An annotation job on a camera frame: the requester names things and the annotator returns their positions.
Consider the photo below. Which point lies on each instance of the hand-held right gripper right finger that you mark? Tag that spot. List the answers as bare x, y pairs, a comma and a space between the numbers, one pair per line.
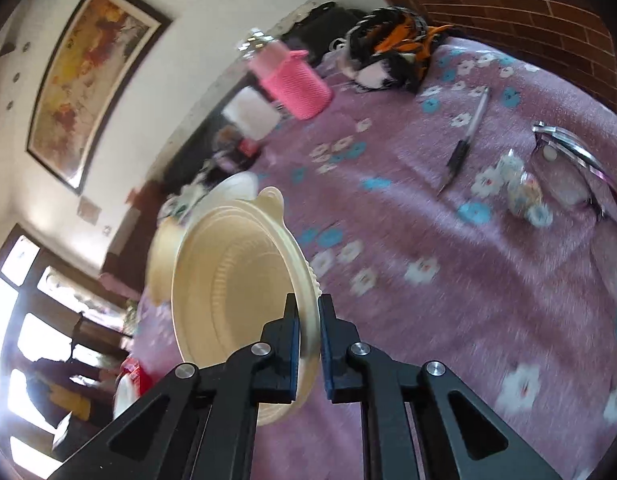
328, 360

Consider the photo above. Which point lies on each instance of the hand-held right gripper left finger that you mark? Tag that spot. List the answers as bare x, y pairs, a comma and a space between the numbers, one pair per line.
288, 355

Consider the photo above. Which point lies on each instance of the cream plastic bowl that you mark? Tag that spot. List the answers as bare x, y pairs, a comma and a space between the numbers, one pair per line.
161, 260
228, 280

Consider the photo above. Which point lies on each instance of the red glass plate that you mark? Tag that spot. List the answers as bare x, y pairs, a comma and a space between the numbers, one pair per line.
141, 377

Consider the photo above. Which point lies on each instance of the purple floral tablecloth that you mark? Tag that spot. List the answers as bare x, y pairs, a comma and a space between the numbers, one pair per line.
438, 310

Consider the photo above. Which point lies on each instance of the wooden glass door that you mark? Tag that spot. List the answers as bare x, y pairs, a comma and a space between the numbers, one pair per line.
63, 305

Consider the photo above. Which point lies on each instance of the white plastic jar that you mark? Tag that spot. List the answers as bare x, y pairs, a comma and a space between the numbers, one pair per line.
251, 112

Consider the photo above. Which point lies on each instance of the black silver pen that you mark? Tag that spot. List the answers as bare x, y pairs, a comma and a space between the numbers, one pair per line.
469, 130

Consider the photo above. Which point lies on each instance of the pink knit-sleeve bottle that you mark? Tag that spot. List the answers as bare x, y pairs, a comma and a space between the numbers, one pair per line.
293, 85

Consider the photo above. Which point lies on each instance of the black orange white fabric bag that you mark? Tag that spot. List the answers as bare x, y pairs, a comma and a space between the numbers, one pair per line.
388, 67

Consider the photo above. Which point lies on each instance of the eyeglasses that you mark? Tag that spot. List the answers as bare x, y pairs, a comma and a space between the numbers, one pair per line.
568, 141

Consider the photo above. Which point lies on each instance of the brown wall plaque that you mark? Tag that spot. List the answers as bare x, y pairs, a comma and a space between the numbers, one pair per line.
89, 210

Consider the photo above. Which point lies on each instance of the framed wall painting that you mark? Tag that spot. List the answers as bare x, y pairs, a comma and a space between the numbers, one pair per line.
88, 85

